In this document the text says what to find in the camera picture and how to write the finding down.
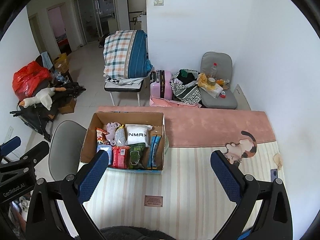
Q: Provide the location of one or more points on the grey and yellow packet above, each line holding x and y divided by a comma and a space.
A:
120, 136

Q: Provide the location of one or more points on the orange snack packet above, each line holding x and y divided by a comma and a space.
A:
102, 135

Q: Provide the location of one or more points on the white leaning board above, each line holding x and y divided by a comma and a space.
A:
241, 97

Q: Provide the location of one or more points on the open cardboard carton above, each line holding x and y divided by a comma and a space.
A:
61, 63

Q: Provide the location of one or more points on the blue smartphone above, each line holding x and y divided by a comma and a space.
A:
275, 175

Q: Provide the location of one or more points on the white wall switch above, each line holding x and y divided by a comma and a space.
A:
158, 1

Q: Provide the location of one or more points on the red packet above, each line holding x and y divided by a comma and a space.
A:
120, 157

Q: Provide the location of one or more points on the small brown cardboard box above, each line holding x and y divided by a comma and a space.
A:
67, 107

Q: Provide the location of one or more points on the glass sliding door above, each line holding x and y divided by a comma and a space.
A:
95, 17

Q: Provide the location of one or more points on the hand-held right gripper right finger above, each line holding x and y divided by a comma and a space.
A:
226, 177

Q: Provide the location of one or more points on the pink striped cat mat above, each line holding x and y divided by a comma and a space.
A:
190, 180

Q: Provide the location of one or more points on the small red box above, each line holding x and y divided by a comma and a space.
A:
223, 95

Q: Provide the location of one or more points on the green wipes packet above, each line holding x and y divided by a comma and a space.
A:
136, 156

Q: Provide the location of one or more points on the white padded bench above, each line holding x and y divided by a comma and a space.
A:
122, 88

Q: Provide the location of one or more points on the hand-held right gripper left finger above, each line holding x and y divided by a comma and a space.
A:
93, 177

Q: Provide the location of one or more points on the slim blue packet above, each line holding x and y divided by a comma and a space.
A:
153, 152

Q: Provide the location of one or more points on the black floor bag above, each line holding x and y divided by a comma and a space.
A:
102, 42

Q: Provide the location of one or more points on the white flat box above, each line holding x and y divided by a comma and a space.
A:
212, 90

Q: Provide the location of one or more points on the blue star-print tissue pack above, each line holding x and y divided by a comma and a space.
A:
106, 150

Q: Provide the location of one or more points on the clear plastic bottle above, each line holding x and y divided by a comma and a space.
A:
213, 71

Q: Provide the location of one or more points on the grey cushioned chair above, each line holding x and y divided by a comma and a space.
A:
217, 60

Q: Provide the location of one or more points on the dark folded clothes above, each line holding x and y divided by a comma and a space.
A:
188, 76

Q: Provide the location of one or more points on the white goose plush toy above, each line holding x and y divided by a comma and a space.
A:
45, 97

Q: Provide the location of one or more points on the pink cloth bag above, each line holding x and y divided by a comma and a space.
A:
170, 103

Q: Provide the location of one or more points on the white folded sheet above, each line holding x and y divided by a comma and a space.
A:
130, 81

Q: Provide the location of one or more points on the white appliance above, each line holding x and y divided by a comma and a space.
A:
143, 22

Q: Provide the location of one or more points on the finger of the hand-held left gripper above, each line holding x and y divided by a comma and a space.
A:
37, 151
10, 145

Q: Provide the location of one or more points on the light blue cloth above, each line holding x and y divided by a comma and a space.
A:
46, 60

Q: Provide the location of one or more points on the blue stool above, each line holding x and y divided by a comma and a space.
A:
243, 236

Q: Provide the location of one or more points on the plaid and blue folded quilt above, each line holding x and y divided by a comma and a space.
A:
125, 55

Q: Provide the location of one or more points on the pink suitcase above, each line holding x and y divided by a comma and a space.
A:
165, 85

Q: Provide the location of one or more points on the purple plush toy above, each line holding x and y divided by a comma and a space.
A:
111, 130

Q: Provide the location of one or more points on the grey shell chair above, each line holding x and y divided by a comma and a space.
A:
65, 145

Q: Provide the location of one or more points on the white soft pouch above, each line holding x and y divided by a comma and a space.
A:
138, 135

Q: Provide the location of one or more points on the black folded stroller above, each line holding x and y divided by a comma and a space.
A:
37, 120

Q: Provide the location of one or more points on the yellow plastic bag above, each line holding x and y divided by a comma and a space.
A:
202, 78

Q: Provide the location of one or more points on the red plastic bag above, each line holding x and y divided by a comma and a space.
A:
27, 80

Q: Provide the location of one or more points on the brown tape roll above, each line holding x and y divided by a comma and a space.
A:
211, 80

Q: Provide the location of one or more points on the black white patterned tote bag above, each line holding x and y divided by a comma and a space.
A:
185, 92

